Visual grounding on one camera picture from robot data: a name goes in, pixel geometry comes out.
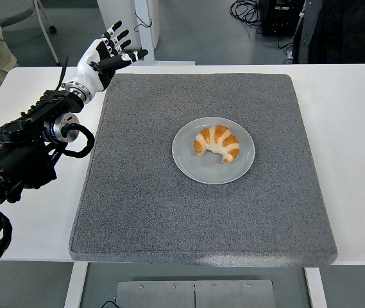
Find grey metal plate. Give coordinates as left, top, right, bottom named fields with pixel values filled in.
left=115, top=279, right=278, bottom=308

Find grey round plate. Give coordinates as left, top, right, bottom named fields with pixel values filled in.
left=171, top=116, right=256, bottom=185

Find white table leg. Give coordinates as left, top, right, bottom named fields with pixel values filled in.
left=303, top=266, right=328, bottom=308
left=64, top=261, right=89, bottom=308

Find black floor cables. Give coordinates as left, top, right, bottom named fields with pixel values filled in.
left=229, top=0, right=295, bottom=62

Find grey felt mat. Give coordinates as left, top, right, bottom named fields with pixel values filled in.
left=69, top=73, right=338, bottom=269

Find grey office chair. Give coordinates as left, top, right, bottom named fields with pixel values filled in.
left=0, top=0, right=63, bottom=67

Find black cable on post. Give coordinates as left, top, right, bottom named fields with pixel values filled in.
left=133, top=12, right=153, bottom=33

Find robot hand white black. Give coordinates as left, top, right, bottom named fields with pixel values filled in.
left=66, top=20, right=149, bottom=94

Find white post with foot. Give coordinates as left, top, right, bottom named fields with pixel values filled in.
left=105, top=0, right=197, bottom=66

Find croissant bread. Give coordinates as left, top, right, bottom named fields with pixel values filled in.
left=193, top=124, right=241, bottom=164

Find white cabinet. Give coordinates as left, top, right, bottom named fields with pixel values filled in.
left=97, top=0, right=160, bottom=51

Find black electronics box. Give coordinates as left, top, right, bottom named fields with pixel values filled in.
left=258, top=0, right=307, bottom=37

